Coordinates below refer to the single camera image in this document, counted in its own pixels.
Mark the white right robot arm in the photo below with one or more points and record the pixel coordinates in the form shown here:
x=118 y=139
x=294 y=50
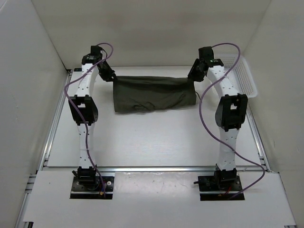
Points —
x=230 y=113

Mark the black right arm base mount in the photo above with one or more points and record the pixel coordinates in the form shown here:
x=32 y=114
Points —
x=221 y=186

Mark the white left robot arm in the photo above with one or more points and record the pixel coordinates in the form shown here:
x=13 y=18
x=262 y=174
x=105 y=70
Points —
x=84 y=110

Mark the white plastic mesh basket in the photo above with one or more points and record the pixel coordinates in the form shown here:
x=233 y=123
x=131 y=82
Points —
x=240 y=76

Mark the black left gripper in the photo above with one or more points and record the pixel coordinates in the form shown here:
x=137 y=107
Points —
x=110 y=73

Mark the aluminium front rail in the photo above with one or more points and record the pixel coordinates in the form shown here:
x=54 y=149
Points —
x=155 y=169

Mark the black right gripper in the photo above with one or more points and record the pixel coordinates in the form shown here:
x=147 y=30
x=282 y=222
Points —
x=193 y=73

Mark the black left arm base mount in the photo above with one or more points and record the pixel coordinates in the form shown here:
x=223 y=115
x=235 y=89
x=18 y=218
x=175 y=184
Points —
x=86 y=184

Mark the olive green shorts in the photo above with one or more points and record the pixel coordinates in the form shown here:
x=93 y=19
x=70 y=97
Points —
x=140 y=94

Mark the aluminium left side rail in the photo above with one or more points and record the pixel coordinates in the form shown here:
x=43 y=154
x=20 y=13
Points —
x=43 y=157

